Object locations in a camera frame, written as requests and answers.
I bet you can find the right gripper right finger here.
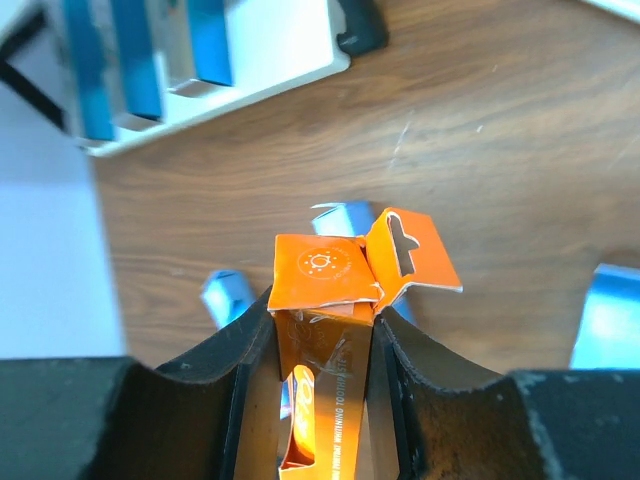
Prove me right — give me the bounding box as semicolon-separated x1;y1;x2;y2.
372;308;639;479

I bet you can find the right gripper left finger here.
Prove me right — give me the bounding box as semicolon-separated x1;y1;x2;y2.
1;297;278;479

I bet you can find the orange toothpaste box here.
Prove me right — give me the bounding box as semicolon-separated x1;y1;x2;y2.
267;207;463;479

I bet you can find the beige three-tier shelf rack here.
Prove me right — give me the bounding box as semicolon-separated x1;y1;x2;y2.
0;0;390;159

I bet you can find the blue toothpaste box right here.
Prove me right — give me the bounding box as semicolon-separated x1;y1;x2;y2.
569;263;639;369

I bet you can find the blue toothpaste box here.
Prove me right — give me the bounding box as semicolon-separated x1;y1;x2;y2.
569;263;639;369
200;270;256;330
309;200;416;326

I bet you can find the blue toothpaste box left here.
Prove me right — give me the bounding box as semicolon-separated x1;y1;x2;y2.
200;270;256;330

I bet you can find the blue toothpaste box centre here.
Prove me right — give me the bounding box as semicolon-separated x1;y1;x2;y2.
309;200;416;326

